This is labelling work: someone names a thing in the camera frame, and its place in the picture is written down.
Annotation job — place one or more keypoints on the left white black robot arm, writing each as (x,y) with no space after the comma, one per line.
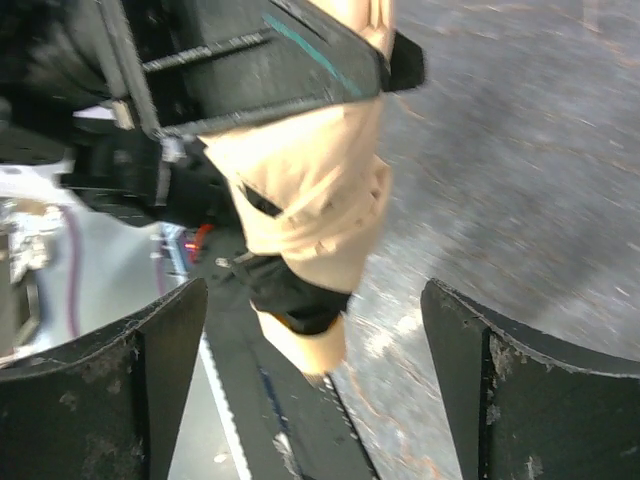
(55,97)

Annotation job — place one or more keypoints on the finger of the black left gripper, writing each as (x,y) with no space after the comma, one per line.
(407,65)

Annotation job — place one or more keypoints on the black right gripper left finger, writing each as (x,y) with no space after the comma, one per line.
(109,404)

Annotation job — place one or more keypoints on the beige folding umbrella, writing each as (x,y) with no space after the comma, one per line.
(311,195)

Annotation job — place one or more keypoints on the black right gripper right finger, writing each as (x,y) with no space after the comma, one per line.
(522,404)

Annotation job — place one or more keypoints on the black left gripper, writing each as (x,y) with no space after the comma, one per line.
(195,67)

